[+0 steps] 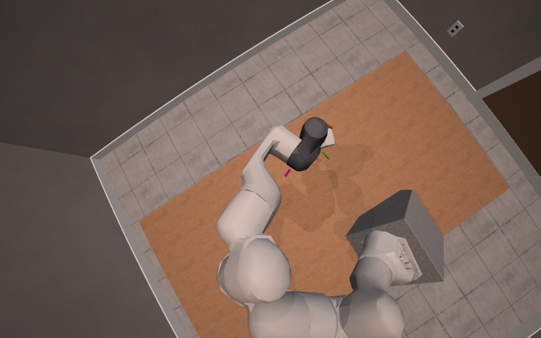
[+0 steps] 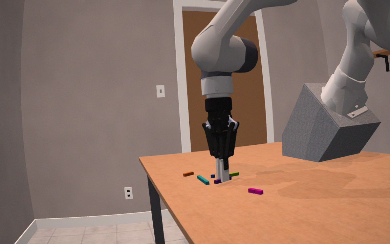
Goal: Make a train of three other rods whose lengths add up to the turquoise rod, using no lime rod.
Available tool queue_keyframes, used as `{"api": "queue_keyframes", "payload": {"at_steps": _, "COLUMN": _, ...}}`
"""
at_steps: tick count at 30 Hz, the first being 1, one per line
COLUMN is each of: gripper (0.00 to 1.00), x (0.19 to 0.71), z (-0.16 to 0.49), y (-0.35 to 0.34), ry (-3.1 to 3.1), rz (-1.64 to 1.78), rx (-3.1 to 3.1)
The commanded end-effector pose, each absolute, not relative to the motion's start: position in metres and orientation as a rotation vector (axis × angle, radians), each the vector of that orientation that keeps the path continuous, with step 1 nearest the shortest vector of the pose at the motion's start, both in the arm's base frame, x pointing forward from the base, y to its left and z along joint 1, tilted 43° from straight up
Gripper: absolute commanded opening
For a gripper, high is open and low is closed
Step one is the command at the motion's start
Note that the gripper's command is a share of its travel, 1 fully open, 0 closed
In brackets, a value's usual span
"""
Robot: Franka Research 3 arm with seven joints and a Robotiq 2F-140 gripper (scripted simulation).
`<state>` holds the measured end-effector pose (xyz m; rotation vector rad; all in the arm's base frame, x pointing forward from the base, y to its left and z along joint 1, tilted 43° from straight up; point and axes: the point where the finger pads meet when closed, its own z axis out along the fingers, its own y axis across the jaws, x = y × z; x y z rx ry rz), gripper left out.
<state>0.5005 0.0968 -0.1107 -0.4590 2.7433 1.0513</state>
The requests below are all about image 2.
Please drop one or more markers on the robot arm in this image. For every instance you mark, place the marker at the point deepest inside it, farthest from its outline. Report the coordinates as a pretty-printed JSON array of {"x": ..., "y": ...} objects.
[{"x": 218, "y": 53}]

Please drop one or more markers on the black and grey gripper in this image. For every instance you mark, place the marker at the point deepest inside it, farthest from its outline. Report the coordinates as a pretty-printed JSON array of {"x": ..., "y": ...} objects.
[{"x": 220, "y": 130}]

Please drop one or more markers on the small magenta block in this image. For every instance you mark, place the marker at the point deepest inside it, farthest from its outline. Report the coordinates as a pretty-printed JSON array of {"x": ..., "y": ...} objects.
[
  {"x": 251, "y": 190},
  {"x": 258, "y": 191}
]

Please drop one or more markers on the turquoise rod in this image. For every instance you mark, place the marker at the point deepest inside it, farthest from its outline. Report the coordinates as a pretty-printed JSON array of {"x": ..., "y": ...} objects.
[{"x": 202, "y": 179}]

